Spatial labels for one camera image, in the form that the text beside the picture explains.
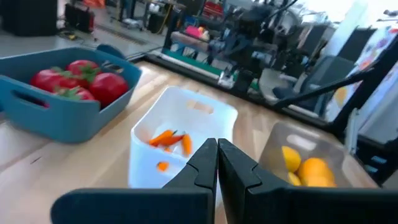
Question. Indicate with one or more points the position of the orange-yellow lemon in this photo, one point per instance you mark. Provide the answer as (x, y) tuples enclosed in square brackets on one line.
[(314, 171)]

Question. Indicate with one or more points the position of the white plastic basket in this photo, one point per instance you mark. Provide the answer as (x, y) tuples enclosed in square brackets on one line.
[(186, 118)]

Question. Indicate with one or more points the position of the green floor panel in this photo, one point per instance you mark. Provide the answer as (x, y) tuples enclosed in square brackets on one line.
[(199, 63)]

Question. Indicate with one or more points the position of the yellow lemon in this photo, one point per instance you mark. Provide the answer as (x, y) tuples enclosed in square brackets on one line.
[(290, 157), (293, 179)]

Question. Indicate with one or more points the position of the small orange chili pepper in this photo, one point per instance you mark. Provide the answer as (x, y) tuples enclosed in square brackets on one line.
[(186, 144)]

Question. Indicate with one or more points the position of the carrot piece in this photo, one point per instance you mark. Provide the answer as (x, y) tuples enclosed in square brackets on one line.
[(160, 137)]

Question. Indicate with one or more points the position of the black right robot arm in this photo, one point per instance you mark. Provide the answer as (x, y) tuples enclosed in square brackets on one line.
[(245, 46)]

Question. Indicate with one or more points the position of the black red equipment case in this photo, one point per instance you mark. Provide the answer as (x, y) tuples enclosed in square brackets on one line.
[(79, 17)]

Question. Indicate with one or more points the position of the grey office chair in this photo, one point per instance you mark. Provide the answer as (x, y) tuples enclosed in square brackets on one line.
[(326, 71)]

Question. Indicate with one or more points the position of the blue-grey plastic basket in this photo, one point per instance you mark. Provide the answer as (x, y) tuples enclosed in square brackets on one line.
[(62, 121)]

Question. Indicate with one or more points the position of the colourful printed poster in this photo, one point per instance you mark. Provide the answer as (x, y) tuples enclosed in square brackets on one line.
[(373, 49)]

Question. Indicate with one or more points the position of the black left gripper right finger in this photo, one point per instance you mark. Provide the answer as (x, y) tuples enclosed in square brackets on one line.
[(295, 207)]

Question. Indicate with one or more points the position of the grey translucent plastic basket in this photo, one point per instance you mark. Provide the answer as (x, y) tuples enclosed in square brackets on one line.
[(311, 137)]

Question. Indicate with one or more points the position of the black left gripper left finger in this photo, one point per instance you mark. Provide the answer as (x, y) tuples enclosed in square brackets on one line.
[(155, 207)]

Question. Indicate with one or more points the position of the black box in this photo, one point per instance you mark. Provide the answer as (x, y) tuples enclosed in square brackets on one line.
[(28, 15)]

